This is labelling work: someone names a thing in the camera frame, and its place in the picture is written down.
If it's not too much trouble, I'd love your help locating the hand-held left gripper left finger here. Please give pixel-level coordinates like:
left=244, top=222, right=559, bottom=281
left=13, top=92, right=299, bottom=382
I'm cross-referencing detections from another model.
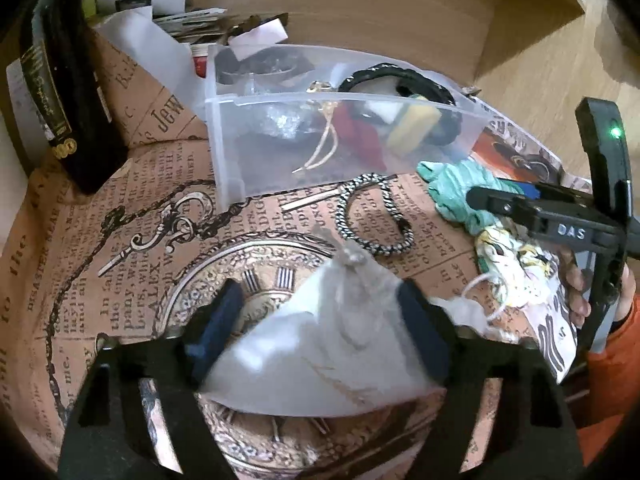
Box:
left=57, top=277, right=246, bottom=480

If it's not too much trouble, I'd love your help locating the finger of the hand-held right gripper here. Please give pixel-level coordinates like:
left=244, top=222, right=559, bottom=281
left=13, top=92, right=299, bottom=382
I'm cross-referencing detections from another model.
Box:
left=520, top=180, right=597, bottom=207
left=466, top=185, right=538, bottom=228

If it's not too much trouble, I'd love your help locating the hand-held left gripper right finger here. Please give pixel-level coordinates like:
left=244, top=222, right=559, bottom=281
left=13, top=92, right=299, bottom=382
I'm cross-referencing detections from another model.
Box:
left=395, top=277, right=586, bottom=480

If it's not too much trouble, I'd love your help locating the teal scrunchie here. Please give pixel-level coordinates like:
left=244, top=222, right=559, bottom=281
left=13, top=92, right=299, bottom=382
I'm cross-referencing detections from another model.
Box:
left=417, top=160, right=523, bottom=236

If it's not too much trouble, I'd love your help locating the white drawstring pouch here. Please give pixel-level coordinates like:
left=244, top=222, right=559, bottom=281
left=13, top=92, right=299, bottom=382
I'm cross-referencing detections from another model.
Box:
left=200, top=230, right=493, bottom=418

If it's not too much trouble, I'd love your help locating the clear plastic bin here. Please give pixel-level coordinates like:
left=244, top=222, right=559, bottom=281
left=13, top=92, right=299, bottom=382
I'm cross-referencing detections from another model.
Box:
left=192, top=44, right=493, bottom=212

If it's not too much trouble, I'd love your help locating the person's right forearm orange sleeve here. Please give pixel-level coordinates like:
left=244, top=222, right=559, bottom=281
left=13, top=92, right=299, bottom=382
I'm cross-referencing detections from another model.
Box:
left=567, top=285, right=640, bottom=466

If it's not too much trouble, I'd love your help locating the person's right hand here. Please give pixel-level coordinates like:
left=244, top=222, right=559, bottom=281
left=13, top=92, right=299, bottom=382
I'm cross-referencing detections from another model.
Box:
left=557, top=250, right=596, bottom=313

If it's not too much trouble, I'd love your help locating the white floral scrunchie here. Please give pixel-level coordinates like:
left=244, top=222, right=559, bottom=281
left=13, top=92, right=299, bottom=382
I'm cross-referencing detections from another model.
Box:
left=472, top=227, right=566, bottom=311

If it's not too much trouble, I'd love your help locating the newspaper print mat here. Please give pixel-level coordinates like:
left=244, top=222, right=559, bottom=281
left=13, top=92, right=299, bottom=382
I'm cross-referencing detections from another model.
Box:
left=0, top=40, right=593, bottom=480

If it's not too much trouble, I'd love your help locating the yellow sponge block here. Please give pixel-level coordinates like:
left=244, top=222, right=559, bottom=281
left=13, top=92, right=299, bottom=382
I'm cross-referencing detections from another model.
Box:
left=387, top=105, right=442, bottom=155

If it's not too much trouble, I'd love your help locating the white tag black pattern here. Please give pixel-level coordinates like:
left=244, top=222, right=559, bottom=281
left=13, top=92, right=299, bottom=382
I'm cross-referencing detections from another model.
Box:
left=536, top=285, right=582, bottom=386

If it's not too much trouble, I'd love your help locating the red fabric piece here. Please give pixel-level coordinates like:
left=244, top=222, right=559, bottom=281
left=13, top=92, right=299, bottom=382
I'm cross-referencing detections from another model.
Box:
left=331, top=105, right=390, bottom=172

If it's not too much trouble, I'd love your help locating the silver foil wrapper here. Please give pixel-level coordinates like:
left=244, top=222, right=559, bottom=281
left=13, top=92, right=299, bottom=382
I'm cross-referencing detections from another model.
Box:
left=254, top=109, right=312, bottom=142

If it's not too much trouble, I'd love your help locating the red white small box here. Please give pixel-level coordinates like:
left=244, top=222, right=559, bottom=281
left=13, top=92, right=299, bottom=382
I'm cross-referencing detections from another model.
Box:
left=191, top=44, right=212, bottom=80

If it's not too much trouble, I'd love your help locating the white paper strip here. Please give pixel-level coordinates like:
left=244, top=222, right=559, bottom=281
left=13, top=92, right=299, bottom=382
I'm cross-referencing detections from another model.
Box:
left=231, top=17, right=291, bottom=62

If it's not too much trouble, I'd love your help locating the silver braided bracelet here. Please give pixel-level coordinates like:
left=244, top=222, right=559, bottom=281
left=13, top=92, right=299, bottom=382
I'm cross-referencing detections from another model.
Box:
left=336, top=172, right=416, bottom=257

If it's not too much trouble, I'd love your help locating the black braided bracelet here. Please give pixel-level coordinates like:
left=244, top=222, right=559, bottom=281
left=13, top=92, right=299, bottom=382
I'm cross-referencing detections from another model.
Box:
left=339, top=62, right=463, bottom=111

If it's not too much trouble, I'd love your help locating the gold cord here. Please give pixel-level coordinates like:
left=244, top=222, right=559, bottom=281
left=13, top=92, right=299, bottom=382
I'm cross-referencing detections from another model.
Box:
left=292, top=100, right=342, bottom=175

